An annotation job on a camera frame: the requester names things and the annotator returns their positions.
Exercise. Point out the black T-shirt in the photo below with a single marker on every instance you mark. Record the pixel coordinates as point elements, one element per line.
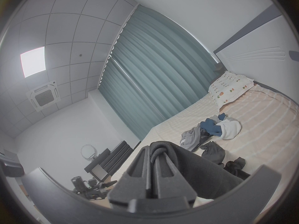
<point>198,171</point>

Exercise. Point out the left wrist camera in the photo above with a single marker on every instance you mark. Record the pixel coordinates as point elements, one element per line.
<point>92,181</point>

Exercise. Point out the pile of clothes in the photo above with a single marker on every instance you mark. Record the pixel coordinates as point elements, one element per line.
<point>210,126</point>

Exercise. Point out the ceiling light panel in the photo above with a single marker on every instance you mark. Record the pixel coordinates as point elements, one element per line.
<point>32,62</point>

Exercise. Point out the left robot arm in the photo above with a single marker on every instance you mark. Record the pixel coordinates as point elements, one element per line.
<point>76,183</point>

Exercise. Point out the bed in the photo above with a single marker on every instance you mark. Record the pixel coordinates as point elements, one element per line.
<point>257,129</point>

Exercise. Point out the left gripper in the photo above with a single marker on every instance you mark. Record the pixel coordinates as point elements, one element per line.
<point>97,190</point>

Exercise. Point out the blue-green curtain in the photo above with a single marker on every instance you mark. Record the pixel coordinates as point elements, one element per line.
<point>163,62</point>
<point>126,97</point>

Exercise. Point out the round white mirror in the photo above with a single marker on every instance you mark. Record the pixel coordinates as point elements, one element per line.
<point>88,152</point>

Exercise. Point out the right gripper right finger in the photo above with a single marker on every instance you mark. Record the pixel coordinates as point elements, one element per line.
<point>168,183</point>

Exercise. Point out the ceiling air conditioner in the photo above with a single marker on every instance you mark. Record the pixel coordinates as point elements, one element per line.
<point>44,97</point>

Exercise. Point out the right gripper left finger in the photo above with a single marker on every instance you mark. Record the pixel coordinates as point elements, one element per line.
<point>135,178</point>

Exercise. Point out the grey bedside table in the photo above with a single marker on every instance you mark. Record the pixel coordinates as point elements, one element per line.
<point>218,68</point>

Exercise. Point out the white printed pillow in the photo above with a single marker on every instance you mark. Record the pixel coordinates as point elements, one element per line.
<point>229,87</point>

